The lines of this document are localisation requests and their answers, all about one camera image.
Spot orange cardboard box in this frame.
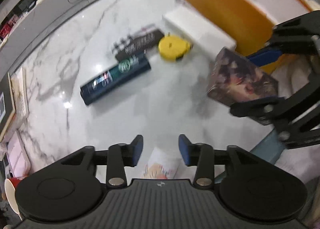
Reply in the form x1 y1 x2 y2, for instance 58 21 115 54
186 0 313 73

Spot white rectangular box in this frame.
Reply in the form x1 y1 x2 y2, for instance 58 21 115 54
163 5 236 60

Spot black hardcover book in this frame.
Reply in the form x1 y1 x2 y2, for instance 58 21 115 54
0 73 16 141

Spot plaid black case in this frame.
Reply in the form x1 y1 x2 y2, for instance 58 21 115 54
111 24 164 62

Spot red cup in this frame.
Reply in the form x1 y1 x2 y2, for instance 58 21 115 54
4 176 24 217

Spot white book stack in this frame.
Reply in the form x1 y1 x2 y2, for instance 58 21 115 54
11 67 29 129

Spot dark shampoo bottle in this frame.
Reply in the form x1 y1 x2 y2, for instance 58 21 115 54
80 53 151 106

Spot yellow tape measure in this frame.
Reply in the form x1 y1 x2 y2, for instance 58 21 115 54
158 33 193 61

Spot white floral tube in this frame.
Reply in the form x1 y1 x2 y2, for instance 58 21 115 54
142 147 181 180

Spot pink flat case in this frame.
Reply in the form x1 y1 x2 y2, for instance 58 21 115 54
7 131 31 178

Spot floral dark box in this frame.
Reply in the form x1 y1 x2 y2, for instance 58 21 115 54
207 47 278 107

